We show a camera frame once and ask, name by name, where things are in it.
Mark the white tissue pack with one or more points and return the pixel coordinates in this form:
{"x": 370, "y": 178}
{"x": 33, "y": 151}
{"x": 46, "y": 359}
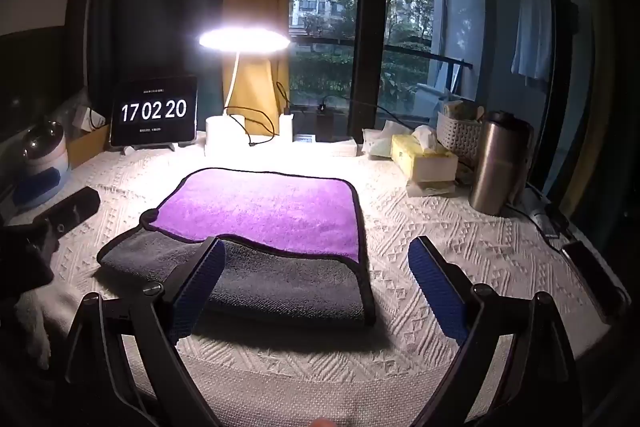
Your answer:
{"x": 379, "y": 142}

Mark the yellow tissue box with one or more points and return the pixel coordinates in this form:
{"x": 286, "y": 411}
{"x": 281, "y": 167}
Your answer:
{"x": 422, "y": 157}

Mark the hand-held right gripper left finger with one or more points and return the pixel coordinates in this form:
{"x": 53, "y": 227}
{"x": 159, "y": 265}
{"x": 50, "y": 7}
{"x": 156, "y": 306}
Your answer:
{"x": 200, "y": 289}

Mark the white desk lamp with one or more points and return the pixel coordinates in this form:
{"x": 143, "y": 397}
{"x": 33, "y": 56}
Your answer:
{"x": 243, "y": 39}

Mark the black phone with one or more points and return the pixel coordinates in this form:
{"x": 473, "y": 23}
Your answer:
{"x": 592, "y": 269}

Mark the white textured tablecloth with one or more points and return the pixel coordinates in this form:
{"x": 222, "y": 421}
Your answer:
{"x": 450, "y": 232}

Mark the white and blue round jar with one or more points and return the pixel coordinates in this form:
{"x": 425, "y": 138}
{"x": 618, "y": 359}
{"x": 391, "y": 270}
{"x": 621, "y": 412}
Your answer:
{"x": 42, "y": 167}

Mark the tablet with clock display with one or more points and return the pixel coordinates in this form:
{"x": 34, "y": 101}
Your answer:
{"x": 154, "y": 111}

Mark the black power bank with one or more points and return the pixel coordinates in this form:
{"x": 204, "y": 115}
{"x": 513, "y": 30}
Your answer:
{"x": 326, "y": 123}

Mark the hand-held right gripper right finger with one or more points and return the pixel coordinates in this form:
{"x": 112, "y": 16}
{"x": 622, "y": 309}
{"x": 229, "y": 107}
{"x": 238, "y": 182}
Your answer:
{"x": 440, "y": 292}

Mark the white woven basket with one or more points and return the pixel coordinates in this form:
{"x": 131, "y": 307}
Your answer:
{"x": 457, "y": 132}

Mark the flat white box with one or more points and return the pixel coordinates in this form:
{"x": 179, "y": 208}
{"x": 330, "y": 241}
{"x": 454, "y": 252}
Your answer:
{"x": 342, "y": 149}

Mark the white charger block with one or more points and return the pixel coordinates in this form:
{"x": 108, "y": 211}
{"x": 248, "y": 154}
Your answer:
{"x": 285, "y": 127}

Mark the cardboard box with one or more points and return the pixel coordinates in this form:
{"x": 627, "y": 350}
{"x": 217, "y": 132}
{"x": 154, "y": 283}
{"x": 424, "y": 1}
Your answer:
{"x": 85, "y": 139}

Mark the purple and grey towel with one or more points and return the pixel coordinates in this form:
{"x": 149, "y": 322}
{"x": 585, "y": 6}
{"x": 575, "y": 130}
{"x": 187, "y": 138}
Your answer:
{"x": 260, "y": 217}

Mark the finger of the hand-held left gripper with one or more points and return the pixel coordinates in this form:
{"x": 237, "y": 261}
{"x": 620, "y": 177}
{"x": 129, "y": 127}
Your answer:
{"x": 70, "y": 209}

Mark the steel thermos bottle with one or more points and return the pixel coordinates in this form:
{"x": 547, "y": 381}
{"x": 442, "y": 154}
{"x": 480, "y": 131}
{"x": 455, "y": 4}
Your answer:
{"x": 497, "y": 162}

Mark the white cloth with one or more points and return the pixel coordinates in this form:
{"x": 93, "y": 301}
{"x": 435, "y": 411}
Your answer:
{"x": 31, "y": 324}

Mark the hanging white shirt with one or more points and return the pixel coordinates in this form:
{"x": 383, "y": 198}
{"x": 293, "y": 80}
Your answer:
{"x": 532, "y": 32}

